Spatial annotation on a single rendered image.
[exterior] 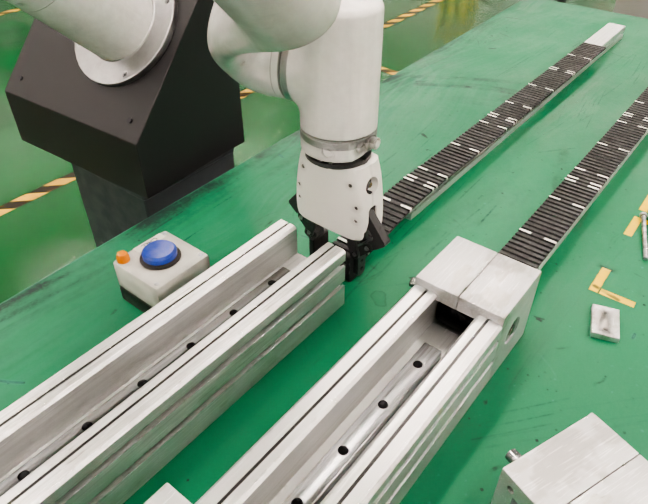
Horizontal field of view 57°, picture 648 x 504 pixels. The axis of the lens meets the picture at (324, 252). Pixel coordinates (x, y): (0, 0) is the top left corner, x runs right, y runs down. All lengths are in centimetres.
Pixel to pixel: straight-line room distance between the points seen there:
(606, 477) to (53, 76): 92
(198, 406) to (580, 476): 33
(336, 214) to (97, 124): 43
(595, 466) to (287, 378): 31
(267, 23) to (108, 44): 50
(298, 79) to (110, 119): 40
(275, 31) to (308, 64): 14
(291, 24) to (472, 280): 32
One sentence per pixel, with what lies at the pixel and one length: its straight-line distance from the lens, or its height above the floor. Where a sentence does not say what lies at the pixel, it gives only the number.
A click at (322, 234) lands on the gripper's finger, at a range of 77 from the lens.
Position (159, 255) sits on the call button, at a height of 85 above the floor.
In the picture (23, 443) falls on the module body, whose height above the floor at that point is 84.
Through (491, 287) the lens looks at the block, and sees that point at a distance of 63.
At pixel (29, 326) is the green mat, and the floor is 78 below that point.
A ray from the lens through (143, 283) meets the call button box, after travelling 70.
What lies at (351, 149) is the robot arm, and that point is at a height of 98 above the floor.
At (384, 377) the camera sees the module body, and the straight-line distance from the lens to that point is 60.
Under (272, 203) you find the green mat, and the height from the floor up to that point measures 78.
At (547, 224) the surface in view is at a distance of 85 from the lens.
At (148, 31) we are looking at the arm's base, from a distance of 95.
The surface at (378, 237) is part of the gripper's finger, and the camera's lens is 69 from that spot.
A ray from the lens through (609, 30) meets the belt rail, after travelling 164.
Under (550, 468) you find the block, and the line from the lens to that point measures 51.
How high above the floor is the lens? 128
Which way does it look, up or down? 39 degrees down
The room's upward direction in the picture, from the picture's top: straight up
